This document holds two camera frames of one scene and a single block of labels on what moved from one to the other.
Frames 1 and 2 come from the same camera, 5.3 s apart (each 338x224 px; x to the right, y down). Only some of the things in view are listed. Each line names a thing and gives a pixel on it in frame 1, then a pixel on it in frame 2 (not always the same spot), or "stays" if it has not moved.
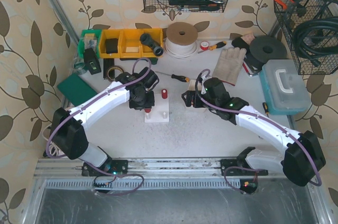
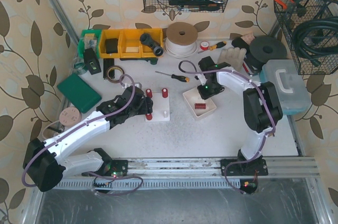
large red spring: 164,93 stays
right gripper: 192,99 to 207,92
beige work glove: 228,64 stays
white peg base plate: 160,112 stays
